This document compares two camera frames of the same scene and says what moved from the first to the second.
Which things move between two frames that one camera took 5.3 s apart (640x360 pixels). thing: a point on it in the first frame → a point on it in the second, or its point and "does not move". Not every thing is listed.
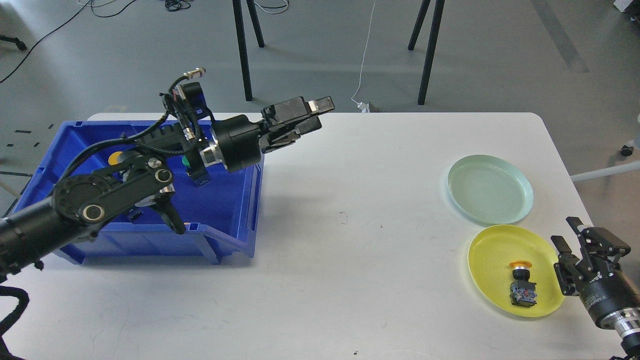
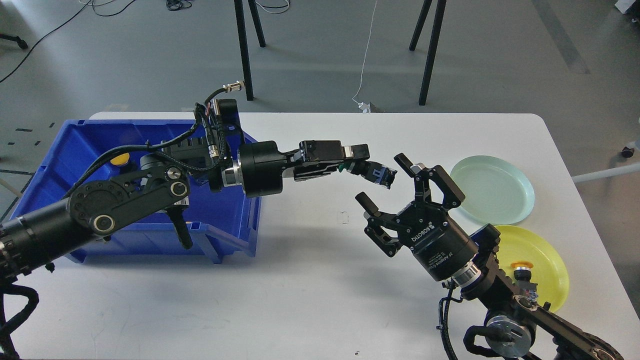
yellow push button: (522, 292) does not move
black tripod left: (241, 43) does not move
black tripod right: (437, 20) does not move
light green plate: (490, 189) does not move
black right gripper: (605, 289) → (440, 246)
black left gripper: (241, 141) → (263, 166)
